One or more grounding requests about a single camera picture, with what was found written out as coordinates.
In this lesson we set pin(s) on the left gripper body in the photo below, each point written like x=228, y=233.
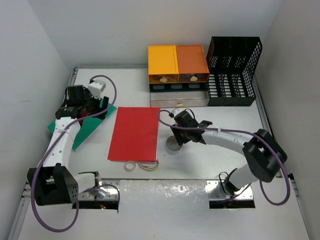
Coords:
x=91, y=104

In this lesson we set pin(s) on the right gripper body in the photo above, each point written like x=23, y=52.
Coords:
x=184, y=133

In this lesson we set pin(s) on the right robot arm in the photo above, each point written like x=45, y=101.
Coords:
x=264, y=157

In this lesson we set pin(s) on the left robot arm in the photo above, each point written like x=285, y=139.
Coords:
x=54, y=183

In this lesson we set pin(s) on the silver tape roll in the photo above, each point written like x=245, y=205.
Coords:
x=172, y=144

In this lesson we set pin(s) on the green notebook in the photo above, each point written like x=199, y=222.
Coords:
x=89, y=126

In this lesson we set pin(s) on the grey bottom drawer box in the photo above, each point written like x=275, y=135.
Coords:
x=178, y=95

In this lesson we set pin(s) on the beige masking tape roll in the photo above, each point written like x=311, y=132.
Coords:
x=149, y=167

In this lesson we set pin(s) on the red folder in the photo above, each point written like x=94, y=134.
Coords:
x=135, y=135

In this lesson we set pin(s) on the orange drawer box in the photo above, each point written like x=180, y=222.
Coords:
x=192, y=64

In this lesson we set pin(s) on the yellow drawer box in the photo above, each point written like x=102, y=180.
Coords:
x=163, y=64

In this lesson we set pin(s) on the small clear tape roll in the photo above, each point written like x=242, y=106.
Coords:
x=130, y=166

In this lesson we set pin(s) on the black mesh file organizer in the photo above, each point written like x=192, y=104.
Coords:
x=232, y=62

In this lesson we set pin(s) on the white foam front board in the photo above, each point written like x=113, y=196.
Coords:
x=169, y=210

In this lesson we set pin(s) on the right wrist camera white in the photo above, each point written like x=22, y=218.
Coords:
x=176, y=111

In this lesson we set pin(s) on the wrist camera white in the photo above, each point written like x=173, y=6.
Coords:
x=96, y=87
x=176, y=111

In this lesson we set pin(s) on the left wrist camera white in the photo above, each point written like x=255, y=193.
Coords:
x=96, y=87

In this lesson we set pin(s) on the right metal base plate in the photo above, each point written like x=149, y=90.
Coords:
x=216, y=193

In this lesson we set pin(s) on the metal base plate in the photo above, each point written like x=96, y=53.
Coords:
x=108, y=191
x=216, y=193

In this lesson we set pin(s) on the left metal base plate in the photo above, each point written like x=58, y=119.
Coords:
x=108, y=191

